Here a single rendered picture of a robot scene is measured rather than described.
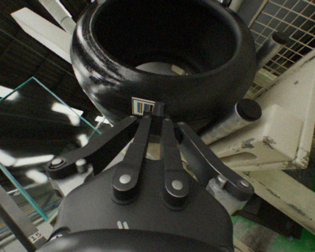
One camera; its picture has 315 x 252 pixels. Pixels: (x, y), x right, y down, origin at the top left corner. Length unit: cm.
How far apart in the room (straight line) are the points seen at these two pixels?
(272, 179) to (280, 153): 51
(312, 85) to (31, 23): 151
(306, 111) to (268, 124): 10
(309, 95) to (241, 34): 22
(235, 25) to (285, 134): 33
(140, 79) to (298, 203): 81
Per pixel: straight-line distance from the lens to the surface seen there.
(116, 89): 26
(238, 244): 101
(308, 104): 37
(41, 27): 133
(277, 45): 49
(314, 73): 46
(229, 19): 52
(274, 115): 29
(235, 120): 27
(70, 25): 163
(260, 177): 73
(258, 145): 27
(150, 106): 23
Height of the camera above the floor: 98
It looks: 10 degrees up
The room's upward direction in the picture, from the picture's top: 55 degrees counter-clockwise
